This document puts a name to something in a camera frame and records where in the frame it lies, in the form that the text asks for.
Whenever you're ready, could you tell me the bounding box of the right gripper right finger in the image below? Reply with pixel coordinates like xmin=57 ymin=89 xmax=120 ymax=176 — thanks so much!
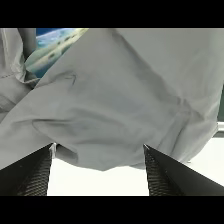
xmin=142 ymin=143 xmax=224 ymax=197

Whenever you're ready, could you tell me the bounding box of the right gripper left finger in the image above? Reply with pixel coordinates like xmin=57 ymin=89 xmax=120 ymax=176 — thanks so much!
xmin=0 ymin=142 xmax=55 ymax=197

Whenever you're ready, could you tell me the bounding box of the grey garment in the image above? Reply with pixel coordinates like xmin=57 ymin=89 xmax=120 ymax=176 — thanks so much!
xmin=0 ymin=27 xmax=224 ymax=172

